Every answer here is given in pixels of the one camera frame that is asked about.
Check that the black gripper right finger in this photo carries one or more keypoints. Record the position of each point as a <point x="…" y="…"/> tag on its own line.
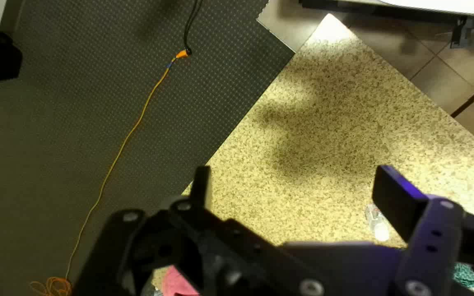
<point x="402" y="203"/>

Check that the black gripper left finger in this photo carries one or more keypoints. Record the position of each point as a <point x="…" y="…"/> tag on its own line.
<point x="198" y="187"/>

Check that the small clear bottle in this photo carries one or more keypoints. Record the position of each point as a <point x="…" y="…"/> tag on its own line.
<point x="379" y="224"/>

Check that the pink cloth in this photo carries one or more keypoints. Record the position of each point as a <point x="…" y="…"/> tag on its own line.
<point x="179" y="285"/>

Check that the dark gray floor mat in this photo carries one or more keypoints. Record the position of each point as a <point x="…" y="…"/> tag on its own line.
<point x="56" y="137"/>

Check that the black metal cart frame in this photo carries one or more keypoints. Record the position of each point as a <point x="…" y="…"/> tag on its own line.
<point x="467" y="27"/>

